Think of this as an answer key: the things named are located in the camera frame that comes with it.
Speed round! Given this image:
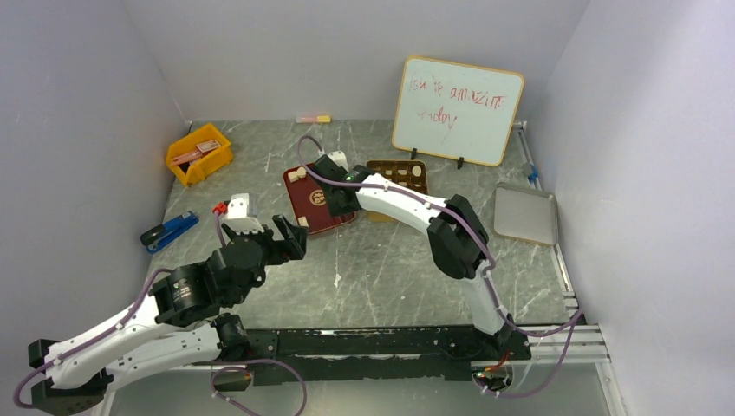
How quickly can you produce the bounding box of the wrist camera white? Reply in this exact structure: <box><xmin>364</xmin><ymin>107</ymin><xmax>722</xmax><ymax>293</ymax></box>
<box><xmin>211</xmin><ymin>192</ymin><xmax>255</xmax><ymax>220</ymax></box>
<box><xmin>328</xmin><ymin>150</ymin><xmax>349</xmax><ymax>171</ymax></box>

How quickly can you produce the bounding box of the gold chocolate box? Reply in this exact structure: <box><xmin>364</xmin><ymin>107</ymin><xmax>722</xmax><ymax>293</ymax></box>
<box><xmin>366</xmin><ymin>159</ymin><xmax>429</xmax><ymax>194</ymax></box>

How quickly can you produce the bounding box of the silver box lid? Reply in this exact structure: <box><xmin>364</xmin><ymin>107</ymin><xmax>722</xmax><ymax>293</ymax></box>
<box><xmin>493</xmin><ymin>182</ymin><xmax>558</xmax><ymax>246</ymax></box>

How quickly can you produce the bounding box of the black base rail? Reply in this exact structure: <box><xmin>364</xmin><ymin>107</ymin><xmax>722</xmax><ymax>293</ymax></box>
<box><xmin>212</xmin><ymin>325</ymin><xmax>531</xmax><ymax>385</ymax></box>

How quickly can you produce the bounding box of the yellow pink eraser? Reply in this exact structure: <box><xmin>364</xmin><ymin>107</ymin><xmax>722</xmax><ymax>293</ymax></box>
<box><xmin>295</xmin><ymin>115</ymin><xmax>332</xmax><ymax>124</ymax></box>

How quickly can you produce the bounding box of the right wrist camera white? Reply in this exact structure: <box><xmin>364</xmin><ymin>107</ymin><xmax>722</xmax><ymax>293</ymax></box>
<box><xmin>328</xmin><ymin>150</ymin><xmax>349</xmax><ymax>171</ymax></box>

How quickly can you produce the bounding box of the blue clip on rail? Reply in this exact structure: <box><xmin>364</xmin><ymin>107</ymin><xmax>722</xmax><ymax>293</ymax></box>
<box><xmin>523</xmin><ymin>162</ymin><xmax>538</xmax><ymax>183</ymax></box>

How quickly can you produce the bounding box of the red rectangular tray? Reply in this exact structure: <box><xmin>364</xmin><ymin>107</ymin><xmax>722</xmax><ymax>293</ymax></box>
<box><xmin>282</xmin><ymin>166</ymin><xmax>356</xmax><ymax>235</ymax></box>

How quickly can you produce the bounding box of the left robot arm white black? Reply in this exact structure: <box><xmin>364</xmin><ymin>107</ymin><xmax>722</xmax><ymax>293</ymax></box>
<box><xmin>26</xmin><ymin>215</ymin><xmax>308</xmax><ymax>415</ymax></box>

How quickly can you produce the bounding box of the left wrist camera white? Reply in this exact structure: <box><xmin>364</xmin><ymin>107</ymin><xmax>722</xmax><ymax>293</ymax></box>
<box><xmin>211</xmin><ymin>192</ymin><xmax>255</xmax><ymax>220</ymax></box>

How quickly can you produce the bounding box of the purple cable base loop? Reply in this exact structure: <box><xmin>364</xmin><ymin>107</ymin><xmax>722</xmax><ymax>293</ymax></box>
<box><xmin>209</xmin><ymin>358</ymin><xmax>309</xmax><ymax>415</ymax></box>

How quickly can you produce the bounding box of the whiteboard with yellow frame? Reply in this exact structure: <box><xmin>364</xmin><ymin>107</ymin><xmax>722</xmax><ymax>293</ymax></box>
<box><xmin>392</xmin><ymin>56</ymin><xmax>524</xmax><ymax>166</ymax></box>

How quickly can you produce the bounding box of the yellow plastic bin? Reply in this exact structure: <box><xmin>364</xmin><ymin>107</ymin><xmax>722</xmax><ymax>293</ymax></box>
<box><xmin>165</xmin><ymin>123</ymin><xmax>234</xmax><ymax>186</ymax></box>

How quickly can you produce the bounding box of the pink box in bin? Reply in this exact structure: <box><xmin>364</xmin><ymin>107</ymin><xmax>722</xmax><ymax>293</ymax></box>
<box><xmin>170</xmin><ymin>140</ymin><xmax>221</xmax><ymax>166</ymax></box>

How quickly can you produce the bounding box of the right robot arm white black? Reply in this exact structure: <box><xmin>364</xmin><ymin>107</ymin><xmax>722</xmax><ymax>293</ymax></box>
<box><xmin>305</xmin><ymin>155</ymin><xmax>510</xmax><ymax>360</ymax></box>

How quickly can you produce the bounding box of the blue black stapler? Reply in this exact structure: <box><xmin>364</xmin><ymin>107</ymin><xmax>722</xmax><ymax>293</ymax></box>
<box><xmin>140</xmin><ymin>211</ymin><xmax>199</xmax><ymax>254</ymax></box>

